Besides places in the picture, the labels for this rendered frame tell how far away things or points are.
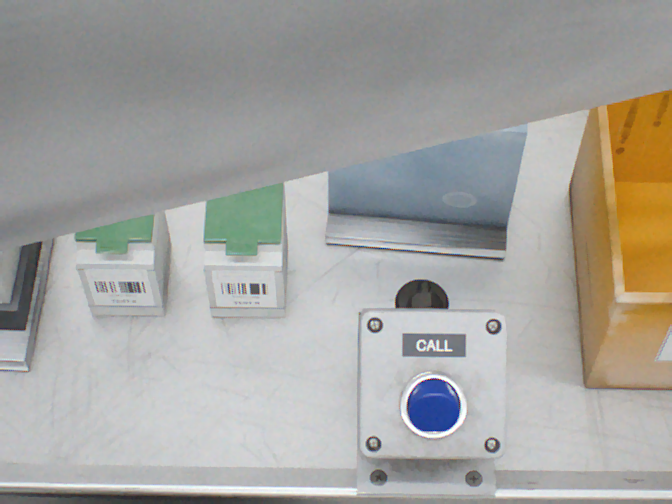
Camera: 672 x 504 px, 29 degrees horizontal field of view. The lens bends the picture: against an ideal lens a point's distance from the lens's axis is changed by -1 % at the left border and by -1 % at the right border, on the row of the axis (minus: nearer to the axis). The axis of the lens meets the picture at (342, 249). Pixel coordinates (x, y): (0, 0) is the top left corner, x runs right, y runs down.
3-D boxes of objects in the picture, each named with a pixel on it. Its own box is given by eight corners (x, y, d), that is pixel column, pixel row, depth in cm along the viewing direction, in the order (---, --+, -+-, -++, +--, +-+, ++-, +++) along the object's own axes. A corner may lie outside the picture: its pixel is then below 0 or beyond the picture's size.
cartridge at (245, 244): (211, 317, 72) (200, 253, 66) (216, 243, 74) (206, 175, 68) (285, 318, 72) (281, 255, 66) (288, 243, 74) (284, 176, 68)
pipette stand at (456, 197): (325, 244, 74) (324, 140, 66) (337, 143, 78) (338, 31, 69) (504, 260, 74) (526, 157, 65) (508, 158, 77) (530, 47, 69)
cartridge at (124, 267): (91, 316, 72) (70, 252, 66) (100, 241, 74) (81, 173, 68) (165, 317, 72) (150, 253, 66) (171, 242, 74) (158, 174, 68)
